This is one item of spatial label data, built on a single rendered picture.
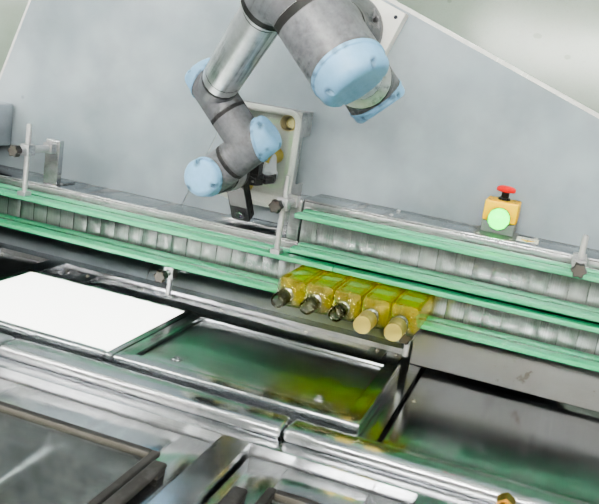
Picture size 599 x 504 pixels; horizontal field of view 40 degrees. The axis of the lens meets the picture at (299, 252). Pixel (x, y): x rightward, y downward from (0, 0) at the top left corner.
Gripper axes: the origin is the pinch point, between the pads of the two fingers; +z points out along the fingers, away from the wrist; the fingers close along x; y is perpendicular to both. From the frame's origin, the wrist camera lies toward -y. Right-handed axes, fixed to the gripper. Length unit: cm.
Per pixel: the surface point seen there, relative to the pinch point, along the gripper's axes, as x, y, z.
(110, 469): -11, -35, -79
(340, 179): -16.5, 1.2, 5.4
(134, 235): 27.9, -18.7, -7.5
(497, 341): -59, -22, -15
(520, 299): -61, -13, -16
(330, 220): -21.3, -4.7, -15.7
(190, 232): 10.5, -13.6, -14.1
